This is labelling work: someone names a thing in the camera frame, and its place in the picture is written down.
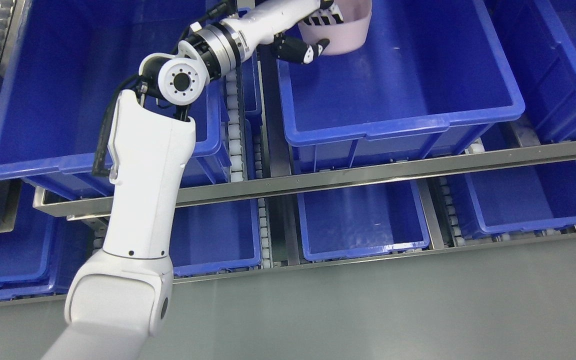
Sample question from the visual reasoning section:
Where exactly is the lower blue bin right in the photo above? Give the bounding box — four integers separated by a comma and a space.
446, 161, 576, 239

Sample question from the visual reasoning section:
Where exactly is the lower blue bin centre-left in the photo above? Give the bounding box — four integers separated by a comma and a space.
169, 200, 262, 277

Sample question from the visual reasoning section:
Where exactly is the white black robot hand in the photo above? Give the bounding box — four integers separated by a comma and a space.
222, 0, 345, 64

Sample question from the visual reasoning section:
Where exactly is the large blue bin middle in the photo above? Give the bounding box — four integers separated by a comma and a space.
277, 0, 525, 174

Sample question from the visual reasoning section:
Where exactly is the large blue bin left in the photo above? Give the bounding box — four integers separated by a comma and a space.
0, 0, 217, 200

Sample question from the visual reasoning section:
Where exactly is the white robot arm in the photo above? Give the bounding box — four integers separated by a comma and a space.
43, 0, 243, 360

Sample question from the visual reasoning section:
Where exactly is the lower blue bin middle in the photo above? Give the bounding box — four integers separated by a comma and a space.
297, 180, 431, 262

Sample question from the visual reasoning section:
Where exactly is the steel shelf rack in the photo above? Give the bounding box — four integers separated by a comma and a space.
0, 0, 576, 311

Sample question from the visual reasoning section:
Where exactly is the blue bin upper right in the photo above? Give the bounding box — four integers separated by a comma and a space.
492, 0, 576, 142

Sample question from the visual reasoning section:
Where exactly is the large blue bin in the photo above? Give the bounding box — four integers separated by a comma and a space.
0, 0, 217, 200
277, 0, 525, 174

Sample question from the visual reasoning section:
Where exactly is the lower blue bin far left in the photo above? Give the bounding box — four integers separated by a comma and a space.
0, 183, 94, 302

